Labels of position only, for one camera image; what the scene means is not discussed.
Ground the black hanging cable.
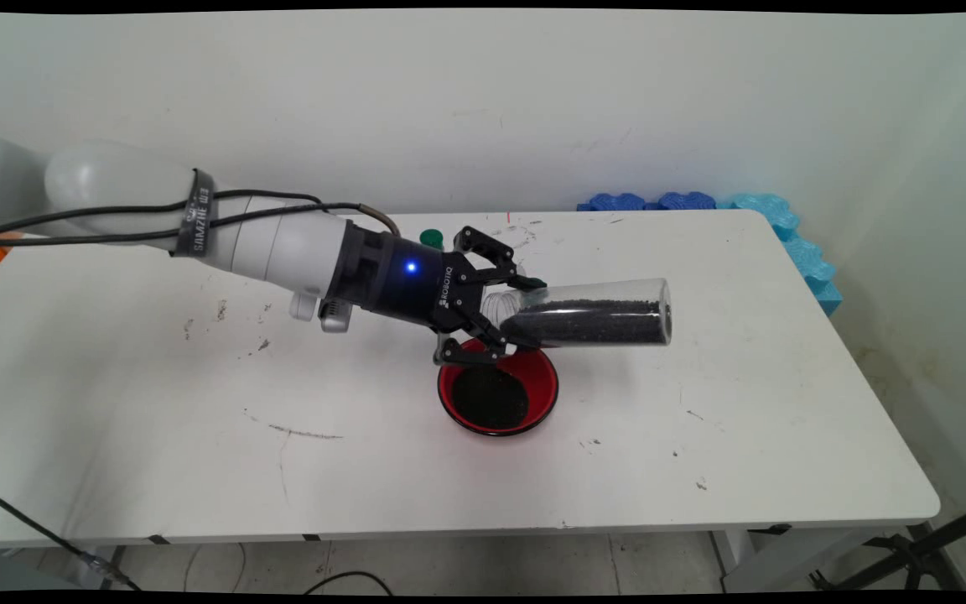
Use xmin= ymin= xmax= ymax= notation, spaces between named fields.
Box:
xmin=0 ymin=481 xmax=144 ymax=591

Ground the black tripod stand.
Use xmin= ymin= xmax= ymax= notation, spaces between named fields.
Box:
xmin=810 ymin=497 xmax=966 ymax=591

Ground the black floor cable loop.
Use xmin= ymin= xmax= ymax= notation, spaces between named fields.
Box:
xmin=305 ymin=571 xmax=393 ymax=596

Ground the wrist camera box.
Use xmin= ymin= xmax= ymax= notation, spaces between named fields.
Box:
xmin=288 ymin=292 xmax=356 ymax=334

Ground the light blue foam tile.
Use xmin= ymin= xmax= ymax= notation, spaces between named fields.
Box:
xmin=716 ymin=193 xmax=843 ymax=317

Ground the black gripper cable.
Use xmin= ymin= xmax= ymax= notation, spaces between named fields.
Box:
xmin=0 ymin=201 xmax=402 ymax=248

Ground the dark blue foam tile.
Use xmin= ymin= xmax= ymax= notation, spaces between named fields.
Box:
xmin=577 ymin=192 xmax=660 ymax=212
xmin=657 ymin=191 xmax=717 ymax=211

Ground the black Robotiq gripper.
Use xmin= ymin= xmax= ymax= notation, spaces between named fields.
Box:
xmin=328 ymin=220 xmax=548 ymax=367

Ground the black velcro strap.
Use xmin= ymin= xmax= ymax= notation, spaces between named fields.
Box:
xmin=171 ymin=169 xmax=220 ymax=257

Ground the red bowl with black grains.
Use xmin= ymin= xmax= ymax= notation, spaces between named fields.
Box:
xmin=437 ymin=338 xmax=560 ymax=438

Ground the white table leg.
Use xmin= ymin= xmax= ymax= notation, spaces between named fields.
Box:
xmin=711 ymin=527 xmax=911 ymax=592
xmin=72 ymin=545 xmax=127 ymax=591

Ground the black camera cable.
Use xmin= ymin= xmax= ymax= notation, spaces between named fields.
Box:
xmin=0 ymin=189 xmax=325 ymax=240

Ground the clear jar with black grains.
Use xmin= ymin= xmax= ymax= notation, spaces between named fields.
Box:
xmin=481 ymin=278 xmax=673 ymax=349

